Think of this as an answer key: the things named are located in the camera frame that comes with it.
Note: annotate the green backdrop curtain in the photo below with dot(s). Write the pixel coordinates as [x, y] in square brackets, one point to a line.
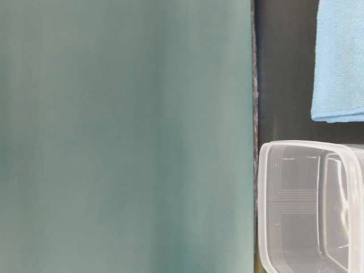
[126, 136]

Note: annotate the clear plastic container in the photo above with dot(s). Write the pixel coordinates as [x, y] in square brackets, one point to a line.
[310, 206]

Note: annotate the blue folded towel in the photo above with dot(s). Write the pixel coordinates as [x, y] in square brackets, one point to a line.
[338, 77]

